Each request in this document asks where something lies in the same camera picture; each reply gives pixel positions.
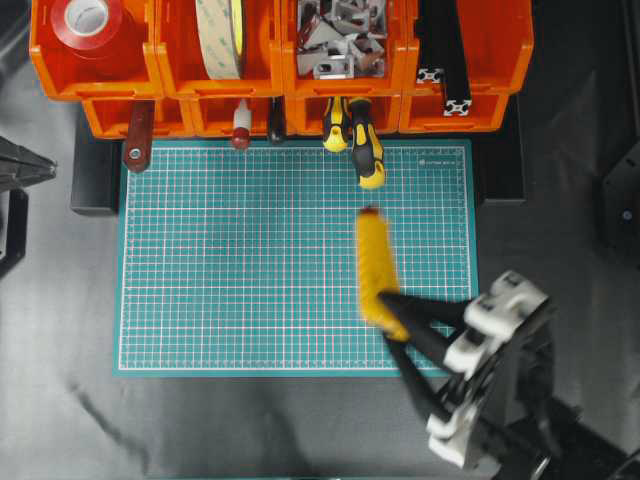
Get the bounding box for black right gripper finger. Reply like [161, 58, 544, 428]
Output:
[378, 291, 471, 368]
[384, 338, 451, 423]

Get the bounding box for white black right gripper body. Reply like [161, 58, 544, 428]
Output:
[426, 271, 549, 469]

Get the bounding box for yellow utility cutter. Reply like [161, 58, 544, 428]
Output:
[355, 207, 409, 342]

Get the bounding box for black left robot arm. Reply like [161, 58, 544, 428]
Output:
[1, 140, 478, 377]

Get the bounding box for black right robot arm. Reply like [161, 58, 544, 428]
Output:
[378, 271, 639, 479]

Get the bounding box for orange container rack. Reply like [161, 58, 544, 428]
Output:
[29, 1, 534, 139]

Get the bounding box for yellow black screwdriver long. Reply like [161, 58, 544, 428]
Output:
[349, 97, 385, 190]

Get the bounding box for green cutting mat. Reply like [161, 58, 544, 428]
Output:
[113, 139, 478, 377]

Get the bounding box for black aluminium extrusion long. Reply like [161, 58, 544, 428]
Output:
[440, 0, 472, 117]

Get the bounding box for yellow black screwdriver short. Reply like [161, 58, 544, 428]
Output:
[323, 96, 350, 153]

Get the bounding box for black marker pen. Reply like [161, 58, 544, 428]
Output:
[267, 96, 286, 145]

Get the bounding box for white bottle red cap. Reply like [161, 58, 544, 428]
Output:
[231, 99, 252, 150]

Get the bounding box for black aluminium extrusion short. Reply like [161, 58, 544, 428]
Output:
[414, 1, 445, 84]

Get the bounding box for silver metal corner brackets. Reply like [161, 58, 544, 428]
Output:
[295, 0, 388, 80]

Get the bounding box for beige double-sided tape roll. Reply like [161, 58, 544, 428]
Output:
[195, 0, 245, 80]

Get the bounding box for red tape roll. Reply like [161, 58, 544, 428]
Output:
[50, 0, 125, 60]

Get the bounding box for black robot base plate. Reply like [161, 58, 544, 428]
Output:
[601, 142, 639, 268]

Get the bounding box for brown wooden handle tool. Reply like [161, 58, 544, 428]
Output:
[123, 100, 155, 173]

